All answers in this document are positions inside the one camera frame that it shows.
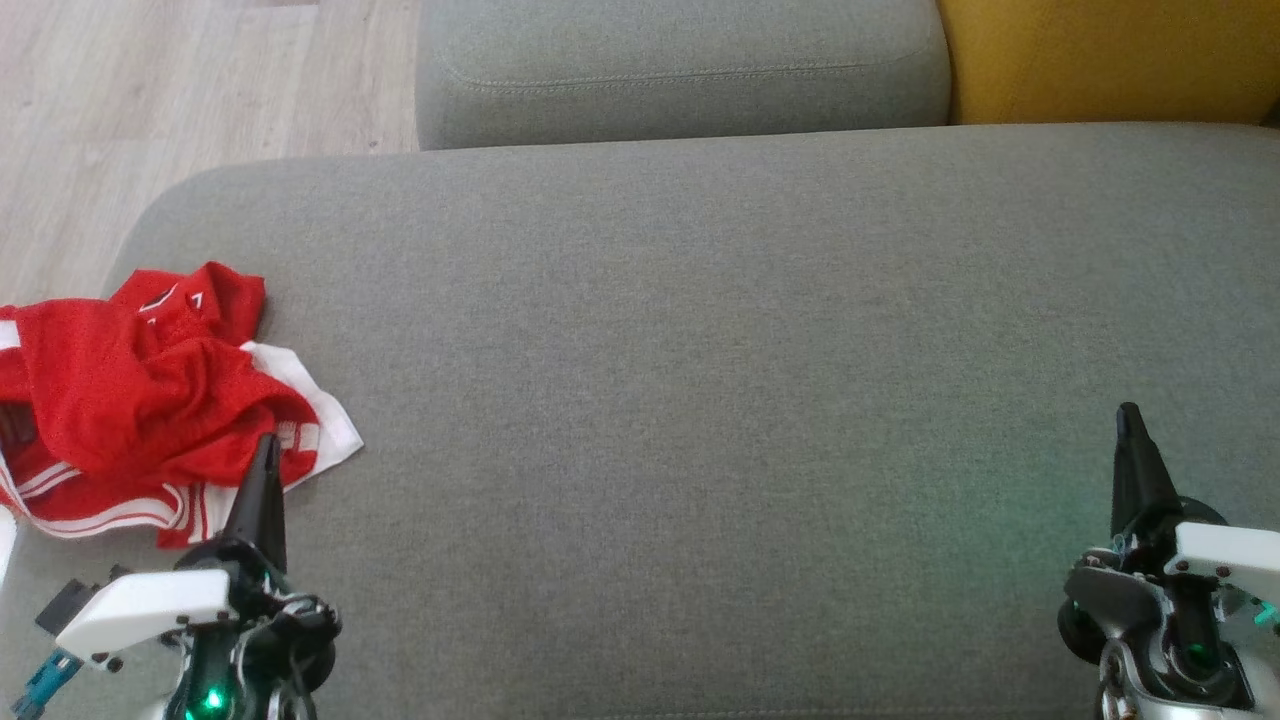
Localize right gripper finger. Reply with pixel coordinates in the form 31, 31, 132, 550
1110, 402, 1183, 541

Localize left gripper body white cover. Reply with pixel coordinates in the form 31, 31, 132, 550
55, 540, 341, 691

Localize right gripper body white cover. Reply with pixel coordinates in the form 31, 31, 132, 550
1060, 498, 1280, 651

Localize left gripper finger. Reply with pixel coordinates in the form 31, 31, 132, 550
222, 433, 289, 573

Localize red Bulls jersey white sleeves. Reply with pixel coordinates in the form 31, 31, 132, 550
0, 262, 267, 551

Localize yellow sofa cushion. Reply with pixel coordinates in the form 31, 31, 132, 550
935, 0, 1280, 128

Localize grey sofa seat cushion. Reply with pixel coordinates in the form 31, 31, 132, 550
0, 122, 1280, 720

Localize grey sofa back cushion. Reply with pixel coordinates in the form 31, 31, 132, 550
415, 0, 953, 151

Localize left camera cable blue plug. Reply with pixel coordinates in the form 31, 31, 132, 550
10, 648, 83, 719

